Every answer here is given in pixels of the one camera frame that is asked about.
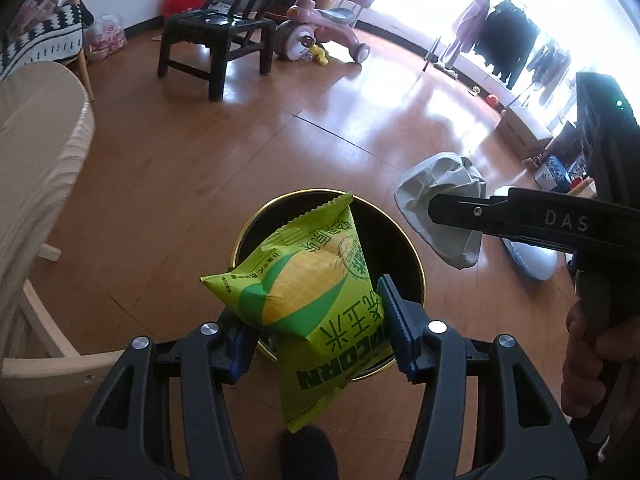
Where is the blue and white box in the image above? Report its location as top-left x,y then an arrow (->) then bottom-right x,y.
532,155 -> 571,191

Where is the pink garment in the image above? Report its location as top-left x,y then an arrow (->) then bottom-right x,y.
442,0 -> 493,68

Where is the black bin with gold rim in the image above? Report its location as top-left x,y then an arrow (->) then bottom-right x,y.
230,190 -> 426,383

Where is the black garment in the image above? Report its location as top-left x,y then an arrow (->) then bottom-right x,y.
475,0 -> 538,88

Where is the dark wooden chair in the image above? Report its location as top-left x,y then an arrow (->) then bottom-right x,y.
157,0 -> 296,102

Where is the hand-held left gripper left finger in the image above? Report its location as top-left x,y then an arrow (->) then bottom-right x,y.
57,307 -> 261,480

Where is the black white checkered sofa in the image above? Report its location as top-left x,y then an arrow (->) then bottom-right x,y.
0,0 -> 96,81

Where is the grey cloth bag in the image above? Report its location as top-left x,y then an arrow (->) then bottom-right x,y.
394,151 -> 488,270

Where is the pink children's tricycle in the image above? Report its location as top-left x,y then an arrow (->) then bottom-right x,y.
272,0 -> 377,64

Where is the light wooden table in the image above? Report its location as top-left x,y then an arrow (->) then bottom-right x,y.
0,62 -> 126,411

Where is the green popcorn packet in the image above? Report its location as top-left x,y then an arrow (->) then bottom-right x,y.
200,192 -> 396,433

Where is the clothes rack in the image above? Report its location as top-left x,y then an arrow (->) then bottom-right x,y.
422,0 -> 576,106

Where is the person's right hand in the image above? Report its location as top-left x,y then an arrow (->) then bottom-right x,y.
561,302 -> 640,418

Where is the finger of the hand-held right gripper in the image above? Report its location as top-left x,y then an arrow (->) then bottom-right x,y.
429,191 -> 501,235

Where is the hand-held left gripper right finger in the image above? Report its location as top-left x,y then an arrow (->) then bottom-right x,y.
376,275 -> 588,480

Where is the cardboard box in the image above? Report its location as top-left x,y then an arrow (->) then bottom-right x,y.
500,105 -> 553,158

